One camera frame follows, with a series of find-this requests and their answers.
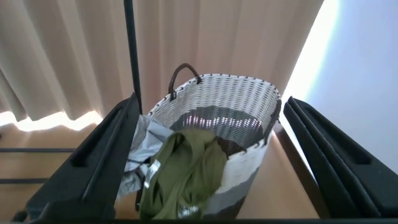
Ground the green printed shirt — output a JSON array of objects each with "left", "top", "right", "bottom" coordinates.
[{"left": 139, "top": 129, "right": 228, "bottom": 220}]

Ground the white laundry basket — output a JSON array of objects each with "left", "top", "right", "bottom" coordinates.
[{"left": 146, "top": 63, "right": 282, "bottom": 220}]

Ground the black clothes rack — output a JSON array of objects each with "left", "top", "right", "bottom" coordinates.
[{"left": 0, "top": 0, "right": 144, "bottom": 212}]

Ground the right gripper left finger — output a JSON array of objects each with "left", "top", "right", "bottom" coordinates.
[{"left": 26, "top": 93, "right": 141, "bottom": 220}]

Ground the pale grey garment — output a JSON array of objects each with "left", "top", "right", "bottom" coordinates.
[{"left": 116, "top": 114, "right": 175, "bottom": 200}]

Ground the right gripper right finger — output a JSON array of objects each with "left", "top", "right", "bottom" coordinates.
[{"left": 282, "top": 96, "right": 398, "bottom": 218}]

